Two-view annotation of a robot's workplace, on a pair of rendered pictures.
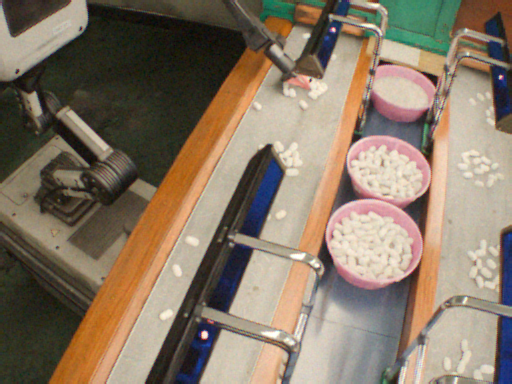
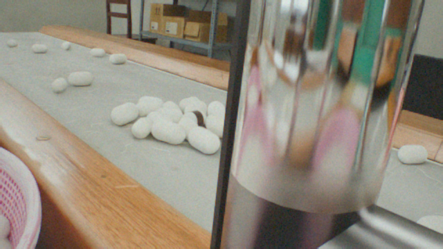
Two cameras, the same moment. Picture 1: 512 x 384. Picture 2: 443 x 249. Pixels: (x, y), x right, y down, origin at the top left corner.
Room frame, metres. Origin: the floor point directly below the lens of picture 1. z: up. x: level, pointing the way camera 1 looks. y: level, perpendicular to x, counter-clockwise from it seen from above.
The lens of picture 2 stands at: (1.25, -0.38, 0.87)
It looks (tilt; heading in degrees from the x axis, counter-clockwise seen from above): 18 degrees down; 117
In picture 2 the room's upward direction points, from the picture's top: 6 degrees clockwise
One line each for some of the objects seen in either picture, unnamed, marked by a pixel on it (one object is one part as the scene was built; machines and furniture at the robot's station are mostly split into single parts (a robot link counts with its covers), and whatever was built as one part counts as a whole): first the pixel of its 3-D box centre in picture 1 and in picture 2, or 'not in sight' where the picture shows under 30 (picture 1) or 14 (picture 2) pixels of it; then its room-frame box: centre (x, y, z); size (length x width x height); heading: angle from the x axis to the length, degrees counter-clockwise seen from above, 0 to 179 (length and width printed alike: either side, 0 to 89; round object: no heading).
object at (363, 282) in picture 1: (371, 248); not in sight; (0.75, -0.32, 0.72); 0.27 x 0.27 x 0.10
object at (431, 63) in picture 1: (407, 56); not in sight; (1.66, -0.57, 0.77); 0.33 x 0.15 x 0.01; 75
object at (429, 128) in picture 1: (464, 100); not in sight; (1.22, -0.66, 0.90); 0.20 x 0.19 x 0.45; 165
